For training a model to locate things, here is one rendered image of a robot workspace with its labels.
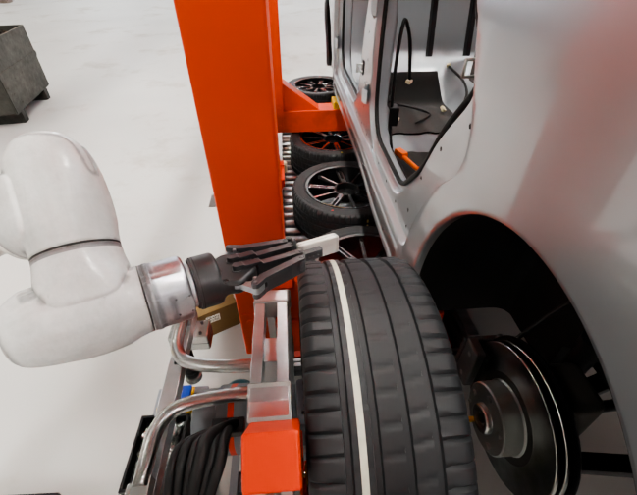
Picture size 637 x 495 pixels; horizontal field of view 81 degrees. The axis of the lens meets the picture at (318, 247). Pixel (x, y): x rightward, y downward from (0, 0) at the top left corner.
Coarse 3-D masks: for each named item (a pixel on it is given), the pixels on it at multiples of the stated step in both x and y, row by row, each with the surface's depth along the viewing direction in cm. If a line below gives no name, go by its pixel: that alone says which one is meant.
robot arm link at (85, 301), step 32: (64, 256) 42; (96, 256) 44; (32, 288) 42; (64, 288) 42; (96, 288) 43; (128, 288) 45; (0, 320) 40; (32, 320) 40; (64, 320) 41; (96, 320) 42; (128, 320) 44; (32, 352) 40; (64, 352) 42; (96, 352) 44
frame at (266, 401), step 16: (256, 304) 70; (272, 304) 70; (288, 304) 71; (256, 320) 67; (272, 320) 96; (288, 320) 97; (256, 336) 64; (272, 336) 100; (288, 336) 68; (256, 352) 62; (288, 352) 62; (256, 368) 59; (288, 368) 60; (256, 384) 57; (272, 384) 57; (288, 384) 57; (256, 400) 55; (272, 400) 55; (288, 400) 56; (256, 416) 55; (272, 416) 55; (288, 416) 55
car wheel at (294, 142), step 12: (300, 132) 285; (312, 132) 291; (324, 132) 301; (336, 132) 302; (300, 144) 267; (312, 144) 274; (324, 144) 280; (336, 144) 272; (348, 144) 272; (300, 156) 266; (312, 156) 259; (324, 156) 256; (336, 156) 255; (348, 156) 256; (300, 168) 272
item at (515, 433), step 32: (512, 352) 77; (480, 384) 82; (512, 384) 77; (544, 384) 70; (512, 416) 74; (544, 416) 68; (512, 448) 74; (544, 448) 68; (512, 480) 79; (544, 480) 69
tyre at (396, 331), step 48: (336, 288) 66; (384, 288) 66; (336, 336) 58; (384, 336) 58; (432, 336) 58; (336, 384) 53; (384, 384) 53; (432, 384) 54; (336, 432) 51; (384, 432) 51; (432, 432) 51; (336, 480) 49; (384, 480) 50; (432, 480) 50
